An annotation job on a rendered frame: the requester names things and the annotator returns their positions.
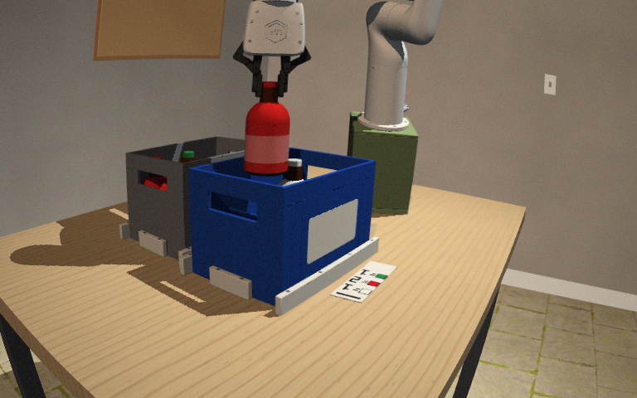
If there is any white paper pick list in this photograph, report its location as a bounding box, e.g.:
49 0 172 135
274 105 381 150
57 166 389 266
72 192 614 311
330 261 397 303

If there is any green bottle with pale green label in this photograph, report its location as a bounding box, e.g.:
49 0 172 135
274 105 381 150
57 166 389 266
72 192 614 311
181 151 195 163

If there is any grey plastic crate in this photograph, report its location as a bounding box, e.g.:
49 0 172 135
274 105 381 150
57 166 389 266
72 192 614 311
126 137 245 260

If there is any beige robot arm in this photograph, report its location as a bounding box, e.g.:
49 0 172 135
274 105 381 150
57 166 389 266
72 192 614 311
357 0 444 131

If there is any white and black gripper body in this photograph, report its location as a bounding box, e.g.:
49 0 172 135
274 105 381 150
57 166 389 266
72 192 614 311
243 0 305 56

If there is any red bottle with pink label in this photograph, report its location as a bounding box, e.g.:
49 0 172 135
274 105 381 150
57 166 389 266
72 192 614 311
244 81 290 177
142 173 167 191

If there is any blue plastic crate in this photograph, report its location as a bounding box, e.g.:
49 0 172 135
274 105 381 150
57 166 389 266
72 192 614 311
189 148 375 306

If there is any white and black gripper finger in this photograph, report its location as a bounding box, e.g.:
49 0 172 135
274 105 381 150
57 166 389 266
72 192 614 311
278 46 311 97
233 42 263 97

